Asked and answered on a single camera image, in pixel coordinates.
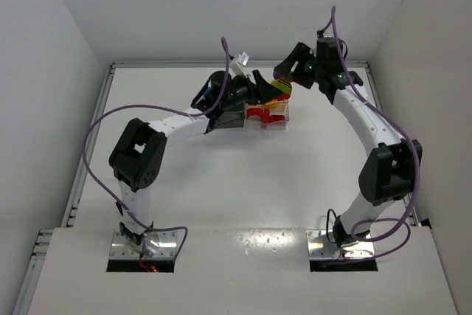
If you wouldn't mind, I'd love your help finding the striped burger lego stack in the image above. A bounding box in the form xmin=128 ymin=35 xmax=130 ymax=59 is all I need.
xmin=271 ymin=77 xmax=292 ymax=97

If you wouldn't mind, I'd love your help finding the red rounded lego brick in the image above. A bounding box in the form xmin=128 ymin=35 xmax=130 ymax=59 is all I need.
xmin=246 ymin=106 xmax=264 ymax=120

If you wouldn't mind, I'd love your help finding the red curved lego brick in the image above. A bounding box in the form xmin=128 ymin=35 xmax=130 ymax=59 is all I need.
xmin=261 ymin=110 xmax=287 ymax=128

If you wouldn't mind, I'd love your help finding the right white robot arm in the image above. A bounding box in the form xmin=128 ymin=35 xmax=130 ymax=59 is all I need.
xmin=274 ymin=38 xmax=422 ymax=246

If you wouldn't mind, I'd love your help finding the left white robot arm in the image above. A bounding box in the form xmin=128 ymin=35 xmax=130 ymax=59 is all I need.
xmin=108 ymin=70 xmax=292 ymax=246

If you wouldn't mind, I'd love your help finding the orange translucent container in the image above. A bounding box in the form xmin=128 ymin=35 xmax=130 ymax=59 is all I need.
xmin=264 ymin=93 xmax=291 ymax=112

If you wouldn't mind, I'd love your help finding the clear container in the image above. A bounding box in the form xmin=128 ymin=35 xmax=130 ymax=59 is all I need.
xmin=245 ymin=105 xmax=290 ymax=130

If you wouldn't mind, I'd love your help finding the smoky grey container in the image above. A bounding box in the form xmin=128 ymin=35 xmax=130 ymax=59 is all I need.
xmin=213 ymin=103 xmax=246 ymax=129

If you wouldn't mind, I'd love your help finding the blue container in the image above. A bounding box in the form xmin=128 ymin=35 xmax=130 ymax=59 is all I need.
xmin=201 ymin=86 xmax=215 ymax=105

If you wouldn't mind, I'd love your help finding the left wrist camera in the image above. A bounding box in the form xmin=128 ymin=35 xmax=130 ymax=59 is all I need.
xmin=229 ymin=52 xmax=249 ymax=77

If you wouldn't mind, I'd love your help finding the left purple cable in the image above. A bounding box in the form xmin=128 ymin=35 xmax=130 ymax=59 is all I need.
xmin=81 ymin=37 xmax=188 ymax=259

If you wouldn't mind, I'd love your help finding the purple cable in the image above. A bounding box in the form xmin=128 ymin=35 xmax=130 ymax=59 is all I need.
xmin=81 ymin=37 xmax=188 ymax=259
xmin=320 ymin=5 xmax=421 ymax=263

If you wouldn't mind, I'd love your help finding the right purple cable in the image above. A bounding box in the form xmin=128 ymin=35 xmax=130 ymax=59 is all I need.
xmin=320 ymin=5 xmax=421 ymax=263

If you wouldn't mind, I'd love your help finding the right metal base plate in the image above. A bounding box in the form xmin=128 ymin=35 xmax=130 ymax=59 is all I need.
xmin=306 ymin=229 xmax=375 ymax=262

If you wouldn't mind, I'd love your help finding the metal base plate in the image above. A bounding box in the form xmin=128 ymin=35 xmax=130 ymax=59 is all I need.
xmin=306 ymin=229 xmax=375 ymax=262
xmin=109 ymin=231 xmax=178 ymax=261

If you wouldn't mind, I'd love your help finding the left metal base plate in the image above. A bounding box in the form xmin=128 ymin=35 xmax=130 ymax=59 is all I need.
xmin=109 ymin=231 xmax=178 ymax=261

